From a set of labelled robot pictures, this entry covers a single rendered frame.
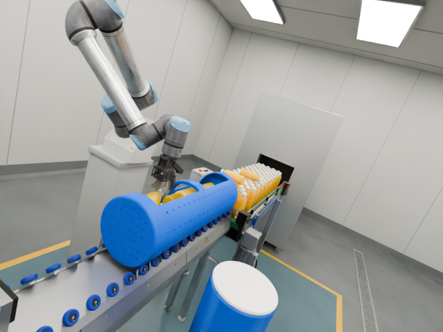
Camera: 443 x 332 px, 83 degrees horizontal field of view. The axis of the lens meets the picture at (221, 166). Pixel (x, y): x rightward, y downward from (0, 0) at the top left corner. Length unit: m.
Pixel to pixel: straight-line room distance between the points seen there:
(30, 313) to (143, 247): 0.36
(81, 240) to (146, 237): 1.24
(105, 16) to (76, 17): 0.12
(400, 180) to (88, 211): 5.28
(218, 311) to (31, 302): 0.59
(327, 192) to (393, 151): 1.45
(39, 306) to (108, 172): 1.03
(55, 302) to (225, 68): 6.08
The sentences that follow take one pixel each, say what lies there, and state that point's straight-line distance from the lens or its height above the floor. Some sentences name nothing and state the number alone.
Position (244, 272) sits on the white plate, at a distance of 1.17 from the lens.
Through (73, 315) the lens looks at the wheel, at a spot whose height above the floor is 0.97.
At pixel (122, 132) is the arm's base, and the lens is 1.83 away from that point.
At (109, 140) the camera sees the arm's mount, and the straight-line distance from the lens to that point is 1.91.
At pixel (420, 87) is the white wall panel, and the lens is 5.97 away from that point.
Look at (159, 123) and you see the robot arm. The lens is 1.21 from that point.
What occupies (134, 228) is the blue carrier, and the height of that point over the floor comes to 1.13.
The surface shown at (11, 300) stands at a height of 1.08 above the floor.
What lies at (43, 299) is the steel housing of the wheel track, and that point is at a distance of 1.04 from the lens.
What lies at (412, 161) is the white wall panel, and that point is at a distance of 5.87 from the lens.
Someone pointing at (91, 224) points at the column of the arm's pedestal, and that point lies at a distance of 2.07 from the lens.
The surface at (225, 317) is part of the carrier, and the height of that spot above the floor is 0.98.
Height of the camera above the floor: 1.67
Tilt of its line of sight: 13 degrees down
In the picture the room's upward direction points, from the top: 20 degrees clockwise
